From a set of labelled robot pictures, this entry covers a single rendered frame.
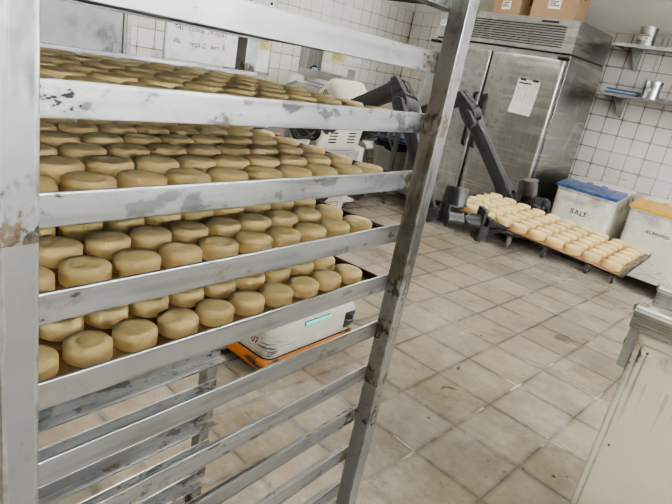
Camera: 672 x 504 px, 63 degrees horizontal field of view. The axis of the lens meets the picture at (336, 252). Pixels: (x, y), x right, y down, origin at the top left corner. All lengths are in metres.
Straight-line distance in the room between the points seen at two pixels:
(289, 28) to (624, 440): 1.55
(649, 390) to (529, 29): 4.10
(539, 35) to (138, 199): 5.00
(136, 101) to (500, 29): 5.16
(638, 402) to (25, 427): 1.58
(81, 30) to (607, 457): 4.33
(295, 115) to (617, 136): 5.40
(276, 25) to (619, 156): 5.44
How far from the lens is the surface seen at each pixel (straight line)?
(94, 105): 0.50
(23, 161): 0.46
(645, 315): 1.75
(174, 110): 0.54
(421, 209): 0.89
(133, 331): 0.67
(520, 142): 5.28
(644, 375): 1.79
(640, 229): 5.22
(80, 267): 0.60
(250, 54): 1.16
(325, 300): 0.81
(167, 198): 0.56
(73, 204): 0.52
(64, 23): 4.79
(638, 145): 5.89
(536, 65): 5.30
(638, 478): 1.91
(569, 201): 5.38
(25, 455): 0.58
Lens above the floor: 1.39
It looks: 19 degrees down
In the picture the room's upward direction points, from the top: 11 degrees clockwise
